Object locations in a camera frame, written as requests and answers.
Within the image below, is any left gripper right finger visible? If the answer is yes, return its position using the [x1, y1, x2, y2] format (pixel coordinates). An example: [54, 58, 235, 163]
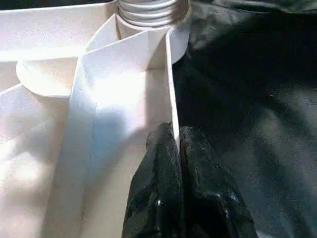
[179, 126, 257, 238]

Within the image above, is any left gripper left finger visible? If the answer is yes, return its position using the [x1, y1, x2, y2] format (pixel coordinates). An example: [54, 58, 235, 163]
[122, 122, 186, 238]

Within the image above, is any white plastic table top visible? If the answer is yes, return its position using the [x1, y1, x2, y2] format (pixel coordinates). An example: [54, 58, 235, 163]
[0, 0, 191, 238]

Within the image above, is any white plastic table leg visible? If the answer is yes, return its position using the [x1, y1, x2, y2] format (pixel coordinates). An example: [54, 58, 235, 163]
[115, 0, 191, 28]

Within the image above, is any black shiny mat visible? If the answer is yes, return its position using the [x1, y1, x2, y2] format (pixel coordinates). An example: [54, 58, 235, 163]
[170, 0, 317, 238]

